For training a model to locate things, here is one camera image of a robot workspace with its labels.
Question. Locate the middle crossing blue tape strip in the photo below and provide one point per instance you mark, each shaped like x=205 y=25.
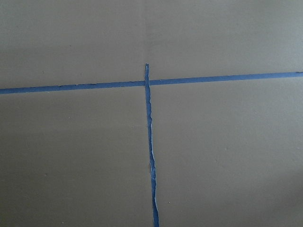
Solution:
x=151 y=82

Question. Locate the long blue tape strip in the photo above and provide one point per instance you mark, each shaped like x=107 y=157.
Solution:
x=151 y=154

